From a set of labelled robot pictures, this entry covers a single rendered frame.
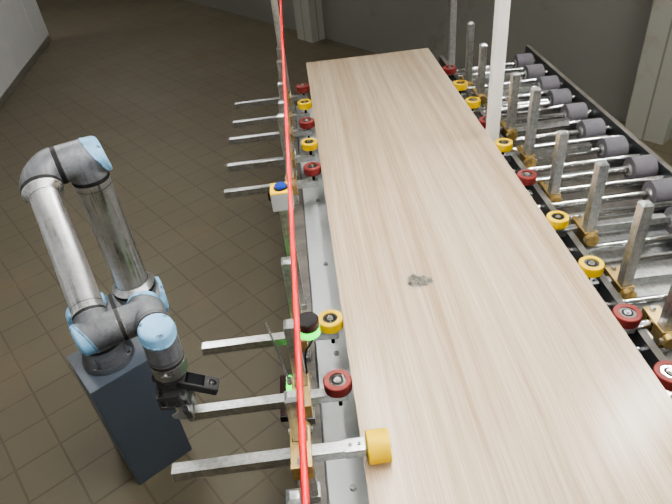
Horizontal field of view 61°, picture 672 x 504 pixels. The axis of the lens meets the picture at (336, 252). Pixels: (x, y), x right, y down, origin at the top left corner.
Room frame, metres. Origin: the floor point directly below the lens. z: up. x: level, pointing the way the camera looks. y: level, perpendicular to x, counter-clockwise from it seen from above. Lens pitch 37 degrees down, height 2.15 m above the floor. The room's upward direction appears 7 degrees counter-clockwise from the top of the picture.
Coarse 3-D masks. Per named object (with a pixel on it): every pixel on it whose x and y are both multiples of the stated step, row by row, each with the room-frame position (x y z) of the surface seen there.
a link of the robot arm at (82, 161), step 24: (72, 144) 1.61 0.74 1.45; (96, 144) 1.62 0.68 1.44; (72, 168) 1.56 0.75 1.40; (96, 168) 1.59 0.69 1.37; (96, 192) 1.58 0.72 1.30; (96, 216) 1.57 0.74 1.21; (120, 216) 1.61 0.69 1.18; (120, 240) 1.59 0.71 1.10; (120, 264) 1.58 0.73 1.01; (120, 288) 1.59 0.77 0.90; (144, 288) 1.59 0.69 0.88
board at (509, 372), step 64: (320, 64) 3.65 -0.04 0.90; (384, 64) 3.52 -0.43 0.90; (320, 128) 2.70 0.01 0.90; (384, 128) 2.62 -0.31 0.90; (448, 128) 2.54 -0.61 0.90; (384, 192) 2.02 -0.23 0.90; (448, 192) 1.97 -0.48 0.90; (512, 192) 1.91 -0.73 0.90; (384, 256) 1.60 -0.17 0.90; (448, 256) 1.56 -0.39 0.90; (512, 256) 1.52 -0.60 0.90; (384, 320) 1.28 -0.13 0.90; (448, 320) 1.25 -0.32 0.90; (512, 320) 1.22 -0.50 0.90; (576, 320) 1.19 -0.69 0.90; (384, 384) 1.03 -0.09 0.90; (448, 384) 1.01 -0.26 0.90; (512, 384) 0.98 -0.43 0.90; (576, 384) 0.96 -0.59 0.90; (640, 384) 0.94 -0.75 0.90; (448, 448) 0.81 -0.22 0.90; (512, 448) 0.79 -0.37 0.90; (576, 448) 0.77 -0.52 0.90; (640, 448) 0.75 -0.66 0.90
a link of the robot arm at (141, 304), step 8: (136, 296) 1.19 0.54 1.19; (144, 296) 1.18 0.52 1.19; (152, 296) 1.19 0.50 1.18; (128, 304) 1.16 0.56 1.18; (136, 304) 1.15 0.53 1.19; (144, 304) 1.15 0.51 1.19; (152, 304) 1.15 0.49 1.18; (160, 304) 1.16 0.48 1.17; (120, 312) 1.13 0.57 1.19; (128, 312) 1.13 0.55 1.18; (136, 312) 1.13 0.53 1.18; (144, 312) 1.12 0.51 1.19; (152, 312) 1.11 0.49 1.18; (160, 312) 1.12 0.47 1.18; (128, 320) 1.11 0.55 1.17; (136, 320) 1.11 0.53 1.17; (128, 328) 1.10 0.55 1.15; (136, 328) 1.09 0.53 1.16; (128, 336) 1.09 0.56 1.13; (136, 336) 1.11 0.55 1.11
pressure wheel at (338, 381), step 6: (330, 372) 1.09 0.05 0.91; (336, 372) 1.09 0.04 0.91; (342, 372) 1.09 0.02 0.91; (348, 372) 1.08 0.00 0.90; (324, 378) 1.07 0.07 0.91; (330, 378) 1.07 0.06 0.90; (336, 378) 1.06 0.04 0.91; (342, 378) 1.07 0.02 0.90; (348, 378) 1.06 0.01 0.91; (324, 384) 1.05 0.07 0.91; (330, 384) 1.05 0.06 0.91; (336, 384) 1.05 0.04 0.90; (342, 384) 1.04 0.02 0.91; (348, 384) 1.04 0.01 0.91; (330, 390) 1.03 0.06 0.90; (336, 390) 1.03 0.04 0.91; (342, 390) 1.03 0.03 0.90; (348, 390) 1.03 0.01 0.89; (330, 396) 1.03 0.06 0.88; (336, 396) 1.02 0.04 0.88; (342, 396) 1.02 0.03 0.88; (342, 402) 1.06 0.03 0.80
